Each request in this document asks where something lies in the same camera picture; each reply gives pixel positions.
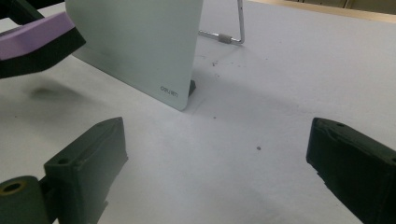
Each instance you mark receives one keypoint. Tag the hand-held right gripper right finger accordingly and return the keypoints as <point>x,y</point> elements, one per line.
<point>358,168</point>

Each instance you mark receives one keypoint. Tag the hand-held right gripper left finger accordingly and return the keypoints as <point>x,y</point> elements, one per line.
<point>90,168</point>

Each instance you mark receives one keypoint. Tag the purple whiteboard eraser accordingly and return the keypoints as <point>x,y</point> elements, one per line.
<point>34,40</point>

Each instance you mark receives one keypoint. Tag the small whiteboard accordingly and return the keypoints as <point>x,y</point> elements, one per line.
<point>140,46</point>

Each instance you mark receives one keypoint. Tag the wooden table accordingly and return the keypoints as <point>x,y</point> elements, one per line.
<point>342,9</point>

